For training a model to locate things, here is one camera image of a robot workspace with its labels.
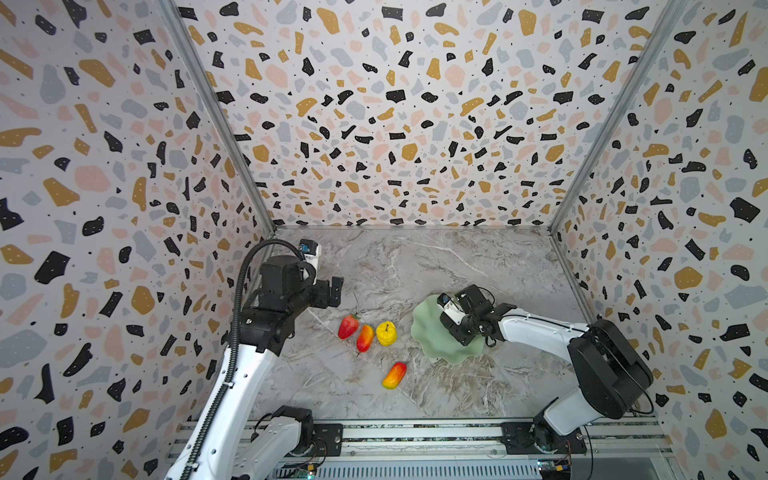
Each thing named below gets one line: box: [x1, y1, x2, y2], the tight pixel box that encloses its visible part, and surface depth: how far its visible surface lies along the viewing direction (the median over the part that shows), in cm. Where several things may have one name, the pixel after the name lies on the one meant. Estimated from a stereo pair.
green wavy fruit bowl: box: [411, 295, 485, 365], surface depth 93 cm
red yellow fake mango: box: [382, 362, 407, 390], surface depth 84 cm
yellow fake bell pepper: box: [376, 320, 398, 347], surface depth 89 cm
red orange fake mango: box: [357, 324, 375, 353], surface depth 91 cm
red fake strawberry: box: [338, 313, 361, 340], surface depth 93 cm
